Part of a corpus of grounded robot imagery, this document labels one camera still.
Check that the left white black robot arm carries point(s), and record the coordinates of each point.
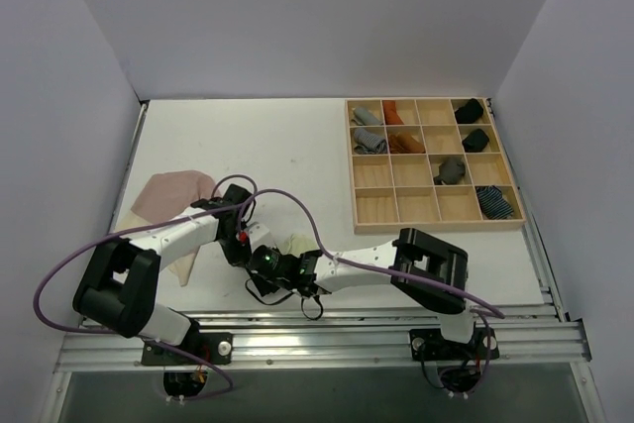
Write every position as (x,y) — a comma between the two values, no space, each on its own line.
(119,287)

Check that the dark grey rolled cloth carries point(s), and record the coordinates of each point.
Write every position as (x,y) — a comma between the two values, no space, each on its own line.
(451,171)

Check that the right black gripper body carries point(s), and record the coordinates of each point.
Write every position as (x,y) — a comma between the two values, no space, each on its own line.
(263,282)

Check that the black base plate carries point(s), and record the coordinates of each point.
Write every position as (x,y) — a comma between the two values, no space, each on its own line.
(214,347)
(429,345)

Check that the black rolled cloth lower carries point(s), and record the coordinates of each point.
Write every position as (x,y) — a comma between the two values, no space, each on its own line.
(475,141)

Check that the grey striped rolled cloth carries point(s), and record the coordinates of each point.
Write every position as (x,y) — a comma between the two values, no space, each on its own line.
(368,143)

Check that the blue striped rolled cloth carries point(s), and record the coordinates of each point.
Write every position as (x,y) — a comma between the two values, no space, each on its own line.
(492,203)

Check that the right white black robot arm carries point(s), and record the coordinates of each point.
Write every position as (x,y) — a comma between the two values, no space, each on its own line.
(429,271)

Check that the black rolled cloth upper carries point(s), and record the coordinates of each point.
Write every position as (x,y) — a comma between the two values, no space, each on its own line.
(467,111)

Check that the wooden compartment tray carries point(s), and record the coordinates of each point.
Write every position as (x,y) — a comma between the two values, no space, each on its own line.
(393,191)

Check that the aluminium frame rail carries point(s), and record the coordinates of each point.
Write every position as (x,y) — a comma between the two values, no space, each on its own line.
(373,338)

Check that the orange rolled cloth lower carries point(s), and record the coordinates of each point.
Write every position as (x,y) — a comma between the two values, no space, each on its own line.
(404,143)

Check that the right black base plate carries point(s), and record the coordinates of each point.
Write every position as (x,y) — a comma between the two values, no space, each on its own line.
(429,345)

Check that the orange rolled cloth upper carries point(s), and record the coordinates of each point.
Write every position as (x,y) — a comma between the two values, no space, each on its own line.
(390,113)

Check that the orange rolled cloth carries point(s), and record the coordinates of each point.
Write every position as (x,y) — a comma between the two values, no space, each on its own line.
(404,143)
(390,113)

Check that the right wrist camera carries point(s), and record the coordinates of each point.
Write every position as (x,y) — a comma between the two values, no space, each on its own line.
(266,260)

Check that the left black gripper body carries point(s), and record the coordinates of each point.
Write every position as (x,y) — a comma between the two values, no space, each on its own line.
(237,249)

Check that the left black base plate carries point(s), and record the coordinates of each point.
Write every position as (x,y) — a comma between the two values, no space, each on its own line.
(214,347)

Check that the pink underwear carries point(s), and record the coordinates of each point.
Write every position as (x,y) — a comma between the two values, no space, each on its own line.
(165,196)

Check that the black rolled cloth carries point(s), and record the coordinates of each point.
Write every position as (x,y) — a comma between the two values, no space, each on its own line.
(475,141)
(467,111)

